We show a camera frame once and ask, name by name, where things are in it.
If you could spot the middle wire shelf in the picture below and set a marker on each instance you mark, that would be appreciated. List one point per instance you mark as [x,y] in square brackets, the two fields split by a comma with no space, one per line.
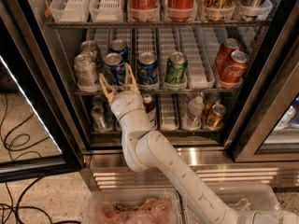
[164,91]

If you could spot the empty white tray middle shelf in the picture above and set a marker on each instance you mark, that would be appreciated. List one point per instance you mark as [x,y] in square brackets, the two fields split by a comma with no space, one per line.
[198,72]

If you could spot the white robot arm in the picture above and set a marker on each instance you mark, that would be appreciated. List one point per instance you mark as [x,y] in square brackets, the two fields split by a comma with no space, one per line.
[143,147]

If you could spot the top wire shelf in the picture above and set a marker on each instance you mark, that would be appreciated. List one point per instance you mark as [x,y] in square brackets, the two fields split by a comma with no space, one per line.
[154,24]

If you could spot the rear gold can bottom shelf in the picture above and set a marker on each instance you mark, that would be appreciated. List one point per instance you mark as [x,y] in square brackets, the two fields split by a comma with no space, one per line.
[210,100]

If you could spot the front gold can bottom shelf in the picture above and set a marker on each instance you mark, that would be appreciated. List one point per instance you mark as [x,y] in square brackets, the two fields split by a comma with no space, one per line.
[215,116]

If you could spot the rear silver soda can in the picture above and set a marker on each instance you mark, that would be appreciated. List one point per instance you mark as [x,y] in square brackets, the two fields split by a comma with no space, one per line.
[90,47]

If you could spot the front slim silver can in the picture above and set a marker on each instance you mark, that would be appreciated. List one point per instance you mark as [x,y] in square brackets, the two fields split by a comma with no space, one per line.
[99,118]

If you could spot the steel fridge bottom grille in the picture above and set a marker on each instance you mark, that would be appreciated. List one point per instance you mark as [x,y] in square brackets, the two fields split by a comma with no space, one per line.
[107,169]

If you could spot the clear plastic bin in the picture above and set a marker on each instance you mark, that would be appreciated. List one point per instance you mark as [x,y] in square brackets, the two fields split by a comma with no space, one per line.
[133,206]
[233,203]

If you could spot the clear water bottle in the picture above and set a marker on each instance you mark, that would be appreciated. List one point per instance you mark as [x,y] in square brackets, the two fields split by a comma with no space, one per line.
[194,112]

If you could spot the open glass fridge door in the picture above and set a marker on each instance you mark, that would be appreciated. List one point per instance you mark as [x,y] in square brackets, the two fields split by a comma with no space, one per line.
[37,138]

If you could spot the right brown drink bottle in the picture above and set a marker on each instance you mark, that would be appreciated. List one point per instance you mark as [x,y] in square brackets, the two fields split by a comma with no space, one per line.
[150,107]

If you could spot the dark blue soda can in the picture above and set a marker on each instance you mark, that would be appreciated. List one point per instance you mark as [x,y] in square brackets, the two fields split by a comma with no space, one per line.
[147,68]

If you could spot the blue pepsi can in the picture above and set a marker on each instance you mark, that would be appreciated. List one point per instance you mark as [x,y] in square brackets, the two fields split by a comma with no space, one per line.
[120,46]
[114,69]

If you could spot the front red coca-cola can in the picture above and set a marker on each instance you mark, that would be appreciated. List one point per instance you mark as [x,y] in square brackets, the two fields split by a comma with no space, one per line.
[234,67]

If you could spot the front silver soda can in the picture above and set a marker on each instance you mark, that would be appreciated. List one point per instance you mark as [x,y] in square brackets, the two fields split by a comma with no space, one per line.
[86,70]

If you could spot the right clear plastic bin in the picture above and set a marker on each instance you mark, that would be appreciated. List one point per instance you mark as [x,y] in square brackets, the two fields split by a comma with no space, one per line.
[233,203]

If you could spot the left clear plastic bin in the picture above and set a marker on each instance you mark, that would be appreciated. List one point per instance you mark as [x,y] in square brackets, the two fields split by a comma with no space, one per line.
[133,206]

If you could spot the green soda can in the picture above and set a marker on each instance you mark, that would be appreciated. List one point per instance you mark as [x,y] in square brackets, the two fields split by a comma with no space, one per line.
[175,68]

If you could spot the slim silver can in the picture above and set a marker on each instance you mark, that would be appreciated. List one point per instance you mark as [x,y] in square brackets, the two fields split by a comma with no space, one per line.
[99,118]
[97,100]

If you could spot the empty white tray top left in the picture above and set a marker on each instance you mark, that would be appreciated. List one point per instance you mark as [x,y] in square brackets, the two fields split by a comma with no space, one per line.
[70,10]

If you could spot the silver soda can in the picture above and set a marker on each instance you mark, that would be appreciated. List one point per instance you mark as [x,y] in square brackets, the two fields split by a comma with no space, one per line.
[90,47]
[86,70]

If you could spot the rear red coca-cola can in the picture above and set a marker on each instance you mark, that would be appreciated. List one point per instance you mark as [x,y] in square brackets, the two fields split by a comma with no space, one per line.
[226,48]

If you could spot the empty white tray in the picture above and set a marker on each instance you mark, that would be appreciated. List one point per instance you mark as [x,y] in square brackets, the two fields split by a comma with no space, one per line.
[106,10]
[70,10]

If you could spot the wire shelf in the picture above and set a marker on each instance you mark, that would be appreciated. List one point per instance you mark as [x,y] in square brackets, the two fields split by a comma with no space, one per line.
[154,24]
[164,91]

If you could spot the rear slim silver can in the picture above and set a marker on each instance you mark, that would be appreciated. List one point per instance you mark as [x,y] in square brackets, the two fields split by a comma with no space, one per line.
[97,100]

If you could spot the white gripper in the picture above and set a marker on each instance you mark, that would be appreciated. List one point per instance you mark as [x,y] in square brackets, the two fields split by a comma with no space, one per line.
[125,103]

